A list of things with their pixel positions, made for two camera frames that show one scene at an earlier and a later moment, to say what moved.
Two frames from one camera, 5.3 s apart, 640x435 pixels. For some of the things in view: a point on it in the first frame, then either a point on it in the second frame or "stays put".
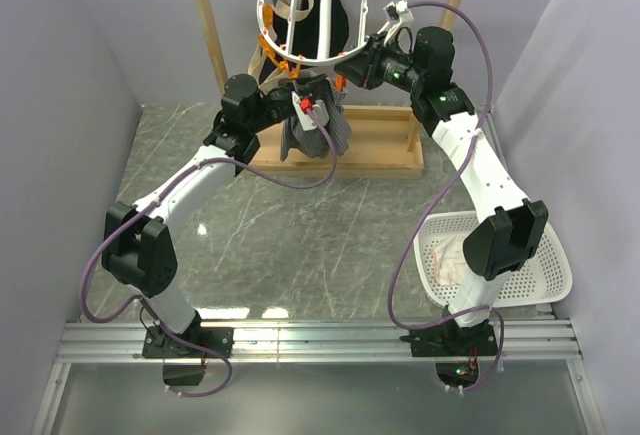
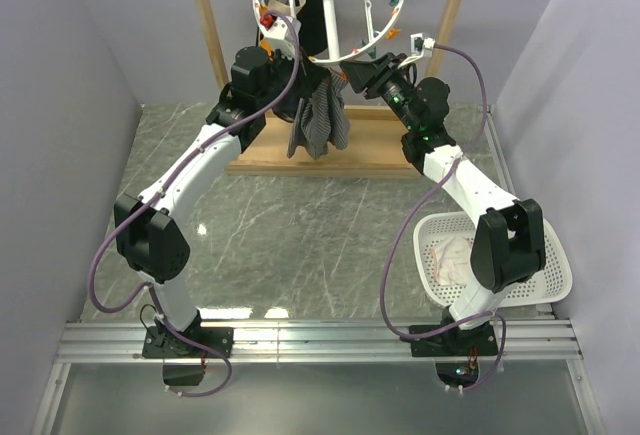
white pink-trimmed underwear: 448,260 stays put
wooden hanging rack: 381,141 stays put
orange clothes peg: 282,65 stays put
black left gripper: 312,87 to 278,60
